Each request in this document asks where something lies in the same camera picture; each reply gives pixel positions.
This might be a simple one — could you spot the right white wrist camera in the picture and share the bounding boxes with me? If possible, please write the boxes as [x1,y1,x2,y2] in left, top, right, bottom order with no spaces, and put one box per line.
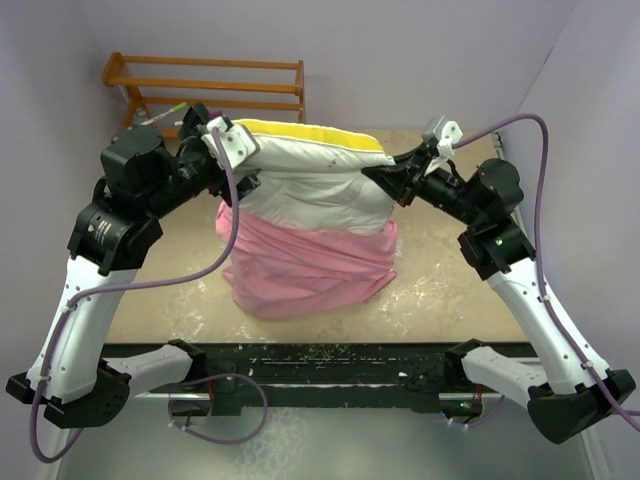
[422,116,463,176]

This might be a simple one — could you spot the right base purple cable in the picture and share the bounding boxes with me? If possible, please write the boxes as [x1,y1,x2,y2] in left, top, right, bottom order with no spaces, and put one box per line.
[447,367,504,432]

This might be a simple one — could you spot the white yellow pillow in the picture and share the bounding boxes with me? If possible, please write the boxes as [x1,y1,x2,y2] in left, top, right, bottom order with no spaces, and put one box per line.
[236,119,394,234]

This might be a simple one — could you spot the green capped marker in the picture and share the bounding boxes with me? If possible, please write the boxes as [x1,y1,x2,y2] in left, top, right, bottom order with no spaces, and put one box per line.
[140,102,187,126]

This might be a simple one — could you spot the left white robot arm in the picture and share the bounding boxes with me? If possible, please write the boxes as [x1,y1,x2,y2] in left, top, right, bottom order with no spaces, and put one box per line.
[6,104,259,429]

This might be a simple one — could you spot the pink satin pillowcase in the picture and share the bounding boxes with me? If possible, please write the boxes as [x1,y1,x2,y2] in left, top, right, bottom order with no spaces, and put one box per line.
[223,209,398,319]

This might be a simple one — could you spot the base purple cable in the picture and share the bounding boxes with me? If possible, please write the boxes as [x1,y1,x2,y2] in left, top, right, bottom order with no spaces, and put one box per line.
[447,367,504,432]
[168,374,270,445]

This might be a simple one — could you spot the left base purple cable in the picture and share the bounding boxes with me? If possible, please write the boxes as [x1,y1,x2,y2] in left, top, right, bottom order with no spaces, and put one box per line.
[168,374,270,445]

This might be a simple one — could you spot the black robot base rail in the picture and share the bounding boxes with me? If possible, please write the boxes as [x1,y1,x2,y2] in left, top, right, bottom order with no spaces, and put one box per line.
[160,343,489,416]

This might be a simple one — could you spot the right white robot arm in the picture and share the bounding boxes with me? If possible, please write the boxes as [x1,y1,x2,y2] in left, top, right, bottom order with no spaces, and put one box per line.
[361,145,636,444]

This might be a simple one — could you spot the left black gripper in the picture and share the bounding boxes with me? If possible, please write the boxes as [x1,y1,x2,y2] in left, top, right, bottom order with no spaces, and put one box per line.
[143,102,256,219]

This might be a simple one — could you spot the wooden shelf rack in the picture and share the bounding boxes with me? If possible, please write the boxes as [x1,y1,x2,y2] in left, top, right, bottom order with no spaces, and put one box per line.
[102,52,306,138]

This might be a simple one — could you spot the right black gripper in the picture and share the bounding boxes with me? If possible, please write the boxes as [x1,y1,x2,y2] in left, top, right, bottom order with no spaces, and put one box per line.
[366,140,485,227]

